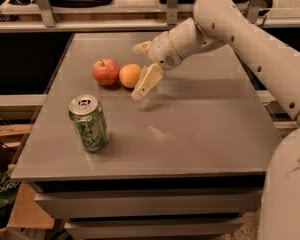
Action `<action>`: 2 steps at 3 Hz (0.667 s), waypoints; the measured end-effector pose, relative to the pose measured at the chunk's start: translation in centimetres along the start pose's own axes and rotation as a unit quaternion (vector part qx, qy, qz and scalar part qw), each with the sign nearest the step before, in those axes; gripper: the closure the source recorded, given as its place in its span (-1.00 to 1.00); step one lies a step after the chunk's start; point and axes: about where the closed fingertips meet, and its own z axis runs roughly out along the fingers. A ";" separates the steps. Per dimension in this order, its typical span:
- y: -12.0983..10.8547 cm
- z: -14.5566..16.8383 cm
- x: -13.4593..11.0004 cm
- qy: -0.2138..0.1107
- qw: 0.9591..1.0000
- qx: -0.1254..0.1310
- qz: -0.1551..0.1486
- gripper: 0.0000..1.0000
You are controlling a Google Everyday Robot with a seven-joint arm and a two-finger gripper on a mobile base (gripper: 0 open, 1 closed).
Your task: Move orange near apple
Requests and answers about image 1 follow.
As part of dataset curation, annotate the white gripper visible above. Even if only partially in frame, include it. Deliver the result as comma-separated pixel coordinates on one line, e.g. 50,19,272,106
132,31,183,100

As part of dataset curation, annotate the orange fruit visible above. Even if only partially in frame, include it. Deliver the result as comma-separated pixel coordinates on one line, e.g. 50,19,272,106
119,64,142,88

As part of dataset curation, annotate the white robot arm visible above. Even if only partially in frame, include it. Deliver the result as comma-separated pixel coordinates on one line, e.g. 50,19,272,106
132,0,300,240

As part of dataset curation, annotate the red apple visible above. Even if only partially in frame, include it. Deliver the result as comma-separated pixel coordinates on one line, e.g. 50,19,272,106
92,58,120,86

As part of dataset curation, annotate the green soda can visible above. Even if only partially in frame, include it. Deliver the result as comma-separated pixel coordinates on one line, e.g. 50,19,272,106
69,94,109,152

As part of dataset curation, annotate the grey upper drawer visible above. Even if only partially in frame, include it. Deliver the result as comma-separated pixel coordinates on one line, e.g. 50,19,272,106
35,188,262,219

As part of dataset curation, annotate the grey drawer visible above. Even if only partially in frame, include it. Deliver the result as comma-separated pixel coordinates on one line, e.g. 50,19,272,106
35,188,262,219
65,217,243,240

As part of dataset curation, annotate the cardboard box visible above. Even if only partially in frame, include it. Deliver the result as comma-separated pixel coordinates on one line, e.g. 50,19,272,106
0,124,55,234

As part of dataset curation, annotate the grey lower drawer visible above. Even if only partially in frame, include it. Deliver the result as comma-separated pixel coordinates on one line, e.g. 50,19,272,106
65,217,243,240

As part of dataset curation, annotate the green plastic bag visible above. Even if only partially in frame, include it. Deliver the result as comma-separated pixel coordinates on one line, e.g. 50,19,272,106
0,163,22,215

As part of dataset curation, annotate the metal shelf rail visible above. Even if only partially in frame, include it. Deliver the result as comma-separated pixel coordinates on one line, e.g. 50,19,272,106
0,0,300,32

